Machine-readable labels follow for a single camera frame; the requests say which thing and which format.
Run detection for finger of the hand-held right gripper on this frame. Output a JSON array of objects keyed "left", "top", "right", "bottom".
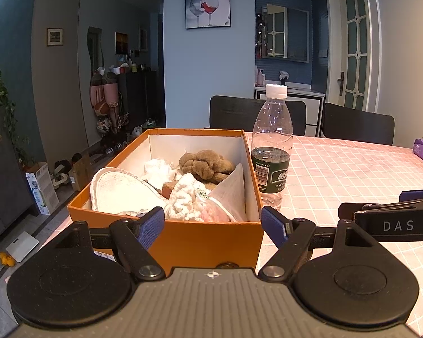
[
  {"left": 338, "top": 197, "right": 423, "bottom": 219},
  {"left": 400, "top": 189, "right": 423, "bottom": 203}
]

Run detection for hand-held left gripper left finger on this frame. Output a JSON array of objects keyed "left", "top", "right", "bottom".
[{"left": 58, "top": 206, "right": 166, "bottom": 280}]

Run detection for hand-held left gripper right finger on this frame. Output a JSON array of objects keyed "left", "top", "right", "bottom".
[{"left": 257, "top": 206, "right": 366, "bottom": 280}]

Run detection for orange cardboard box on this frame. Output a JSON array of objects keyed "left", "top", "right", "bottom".
[{"left": 67, "top": 128, "right": 265, "bottom": 277}]

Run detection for white fluffy cloth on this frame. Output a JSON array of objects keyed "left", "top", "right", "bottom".
[{"left": 164, "top": 173, "right": 212, "bottom": 222}]

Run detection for white slipper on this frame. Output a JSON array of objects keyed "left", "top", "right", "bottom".
[{"left": 91, "top": 168, "right": 170, "bottom": 218}]

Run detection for white mesh bag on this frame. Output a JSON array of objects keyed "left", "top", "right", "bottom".
[{"left": 197, "top": 163, "right": 249, "bottom": 223}]

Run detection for white crumpled tissue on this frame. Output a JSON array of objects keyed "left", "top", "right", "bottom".
[{"left": 140, "top": 158, "right": 179, "bottom": 190}]

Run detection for clear plastic water bottle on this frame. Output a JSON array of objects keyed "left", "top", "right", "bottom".
[{"left": 250, "top": 83, "right": 294, "bottom": 212}]

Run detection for brown plush toy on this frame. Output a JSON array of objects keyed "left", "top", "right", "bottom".
[{"left": 179, "top": 150, "right": 237, "bottom": 186}]

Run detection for black chair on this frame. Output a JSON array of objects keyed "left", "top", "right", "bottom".
[
  {"left": 321, "top": 102, "right": 396, "bottom": 146},
  {"left": 209, "top": 95, "right": 307, "bottom": 138}
]

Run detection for brown cardboard box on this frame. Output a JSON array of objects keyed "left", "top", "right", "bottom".
[{"left": 68, "top": 154, "right": 94, "bottom": 193}]

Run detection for white vanity cabinet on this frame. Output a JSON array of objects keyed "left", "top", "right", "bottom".
[{"left": 254, "top": 86, "right": 327, "bottom": 137}]

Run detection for white and blue carton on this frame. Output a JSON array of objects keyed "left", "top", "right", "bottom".
[{"left": 25, "top": 161, "right": 60, "bottom": 216}]

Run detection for black shoe cabinet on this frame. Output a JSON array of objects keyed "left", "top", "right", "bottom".
[{"left": 118, "top": 70, "right": 159, "bottom": 132}]

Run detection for white bathroom scale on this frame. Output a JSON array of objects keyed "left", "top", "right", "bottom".
[{"left": 6, "top": 231, "right": 39, "bottom": 263}]

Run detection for pink hanging bags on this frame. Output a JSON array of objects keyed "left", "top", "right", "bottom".
[{"left": 89, "top": 67, "right": 128, "bottom": 135}]

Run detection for grey cabinet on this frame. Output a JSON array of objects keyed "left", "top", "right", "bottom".
[{"left": 0, "top": 105, "right": 34, "bottom": 251}]

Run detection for white door with glass panes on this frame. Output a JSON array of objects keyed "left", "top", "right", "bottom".
[{"left": 325, "top": 0, "right": 375, "bottom": 114}]

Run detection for dark framed picture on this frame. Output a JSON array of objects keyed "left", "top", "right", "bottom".
[{"left": 114, "top": 31, "right": 129, "bottom": 55}]

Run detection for green trailing plant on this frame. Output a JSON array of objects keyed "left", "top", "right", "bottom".
[{"left": 0, "top": 65, "right": 36, "bottom": 170}]

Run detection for small framed picture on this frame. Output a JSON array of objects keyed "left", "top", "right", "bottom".
[{"left": 46, "top": 27, "right": 64, "bottom": 46}]

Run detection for wavy wall mirror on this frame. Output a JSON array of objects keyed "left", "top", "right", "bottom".
[{"left": 87, "top": 26, "right": 105, "bottom": 75}]

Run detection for rectangular wall mirror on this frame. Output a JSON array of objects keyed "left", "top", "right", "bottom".
[{"left": 260, "top": 2, "right": 310, "bottom": 63}]

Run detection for wine glass wall picture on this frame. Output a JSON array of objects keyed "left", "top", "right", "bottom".
[{"left": 185, "top": 0, "right": 232, "bottom": 30}]

